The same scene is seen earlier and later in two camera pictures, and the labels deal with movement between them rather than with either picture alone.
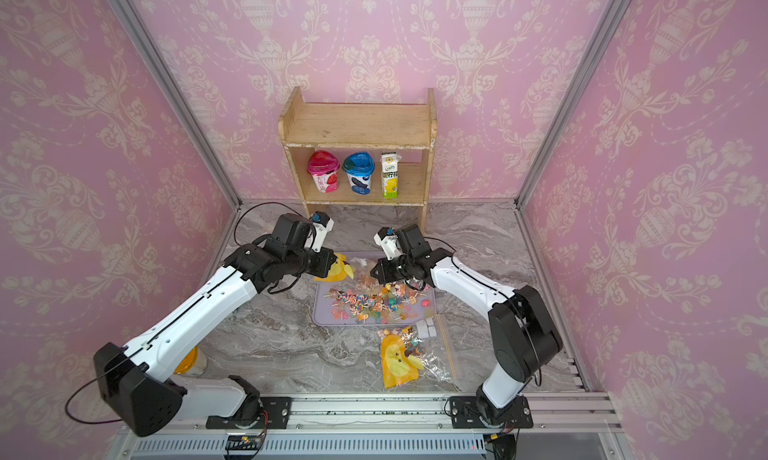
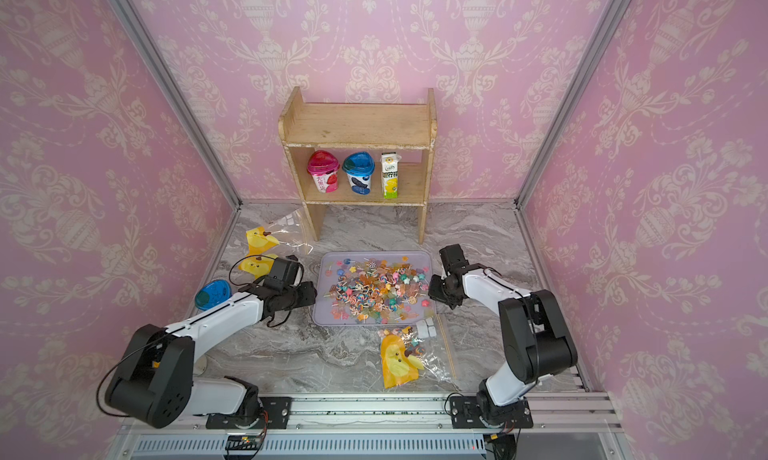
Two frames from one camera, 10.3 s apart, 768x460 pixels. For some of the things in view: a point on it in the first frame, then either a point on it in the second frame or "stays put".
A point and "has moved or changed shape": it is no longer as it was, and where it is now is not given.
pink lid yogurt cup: [324, 166] stays put
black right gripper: [386, 277] → [435, 292]
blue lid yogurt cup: [359, 167] stays put
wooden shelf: [359, 154] stays put
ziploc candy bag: [417, 357] stays put
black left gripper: [327, 259] → [310, 294]
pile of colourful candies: [371, 300] stays put
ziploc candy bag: [358, 271] has moved or changed shape
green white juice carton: [389, 173] stays put
